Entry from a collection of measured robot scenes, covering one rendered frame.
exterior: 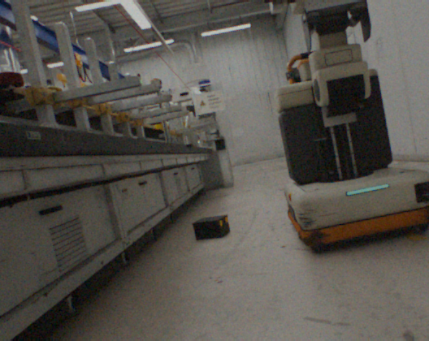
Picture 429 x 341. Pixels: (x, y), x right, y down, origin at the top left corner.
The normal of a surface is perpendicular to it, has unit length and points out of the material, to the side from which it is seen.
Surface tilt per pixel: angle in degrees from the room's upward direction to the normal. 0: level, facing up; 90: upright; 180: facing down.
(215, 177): 90
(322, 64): 98
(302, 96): 90
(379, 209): 90
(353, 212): 90
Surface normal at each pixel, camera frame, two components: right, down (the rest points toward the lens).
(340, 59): 0.04, 0.21
